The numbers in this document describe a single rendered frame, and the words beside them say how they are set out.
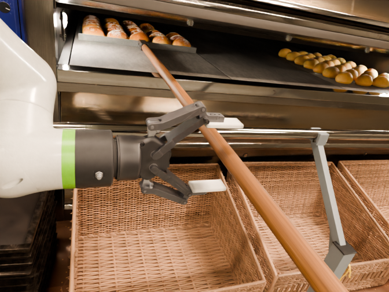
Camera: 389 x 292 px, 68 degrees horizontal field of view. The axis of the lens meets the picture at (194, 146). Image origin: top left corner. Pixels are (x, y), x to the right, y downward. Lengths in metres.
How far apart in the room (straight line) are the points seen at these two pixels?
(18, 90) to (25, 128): 0.06
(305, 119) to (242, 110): 0.32
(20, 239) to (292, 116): 1.06
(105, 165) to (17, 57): 0.19
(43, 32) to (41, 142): 0.55
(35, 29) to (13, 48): 0.50
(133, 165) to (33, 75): 0.20
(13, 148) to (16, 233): 0.42
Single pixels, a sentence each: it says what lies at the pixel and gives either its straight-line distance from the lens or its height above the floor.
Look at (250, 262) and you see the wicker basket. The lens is 1.03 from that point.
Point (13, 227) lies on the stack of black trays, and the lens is 0.86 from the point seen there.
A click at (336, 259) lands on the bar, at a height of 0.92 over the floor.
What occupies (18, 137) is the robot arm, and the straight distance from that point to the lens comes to 0.45.
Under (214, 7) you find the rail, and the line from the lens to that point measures 0.86.
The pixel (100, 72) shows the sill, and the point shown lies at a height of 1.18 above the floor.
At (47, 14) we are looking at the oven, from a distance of 0.95.
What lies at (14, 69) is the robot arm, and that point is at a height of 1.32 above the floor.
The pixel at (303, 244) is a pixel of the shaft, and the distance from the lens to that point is 0.40.
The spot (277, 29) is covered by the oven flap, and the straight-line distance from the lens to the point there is 0.95.
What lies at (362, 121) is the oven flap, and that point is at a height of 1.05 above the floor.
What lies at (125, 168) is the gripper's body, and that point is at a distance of 0.46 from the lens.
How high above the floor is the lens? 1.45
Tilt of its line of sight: 28 degrees down
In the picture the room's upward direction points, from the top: 11 degrees clockwise
